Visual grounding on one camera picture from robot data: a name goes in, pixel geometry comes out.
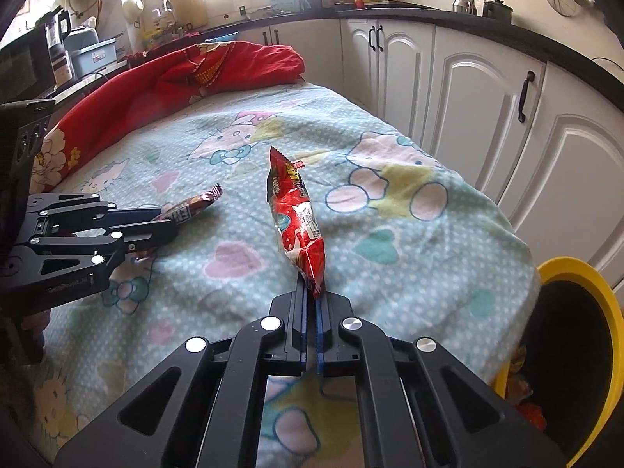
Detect blender jug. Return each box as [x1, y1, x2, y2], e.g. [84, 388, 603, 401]
[46, 7, 74, 89]

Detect black kitchen countertop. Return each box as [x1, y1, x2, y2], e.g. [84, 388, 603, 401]
[49, 2, 624, 103]

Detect blue storage box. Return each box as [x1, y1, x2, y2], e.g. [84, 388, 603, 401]
[63, 27, 118, 79]

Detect white lower cabinets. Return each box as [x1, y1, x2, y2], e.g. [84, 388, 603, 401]
[205, 17, 624, 303]

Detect person's left forearm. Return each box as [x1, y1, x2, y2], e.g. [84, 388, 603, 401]
[0, 302, 50, 366]

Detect red floral blanket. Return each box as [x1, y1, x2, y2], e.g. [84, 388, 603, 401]
[29, 41, 306, 196]

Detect cartoon printed bed sheet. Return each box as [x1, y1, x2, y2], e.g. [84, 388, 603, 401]
[14, 80, 542, 468]

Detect black microwave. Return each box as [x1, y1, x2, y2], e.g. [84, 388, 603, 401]
[0, 24, 57, 103]

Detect brown snack packet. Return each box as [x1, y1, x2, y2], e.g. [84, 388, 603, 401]
[146, 183, 224, 227]

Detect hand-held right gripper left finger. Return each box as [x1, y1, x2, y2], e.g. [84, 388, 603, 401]
[53, 278, 313, 468]

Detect wooden cutting board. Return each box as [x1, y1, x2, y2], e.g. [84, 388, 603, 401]
[161, 0, 208, 30]

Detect red snack packet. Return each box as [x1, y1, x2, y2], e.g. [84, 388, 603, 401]
[264, 146, 326, 299]

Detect black pot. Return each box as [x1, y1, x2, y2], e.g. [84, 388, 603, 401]
[482, 0, 515, 25]

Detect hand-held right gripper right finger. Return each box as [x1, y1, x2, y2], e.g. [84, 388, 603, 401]
[314, 287, 569, 468]

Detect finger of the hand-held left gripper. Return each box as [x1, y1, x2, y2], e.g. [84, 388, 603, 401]
[10, 219, 179, 284]
[27, 193, 165, 235]

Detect yellow-rimmed black trash bin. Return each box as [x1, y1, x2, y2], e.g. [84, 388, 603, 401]
[490, 257, 624, 468]

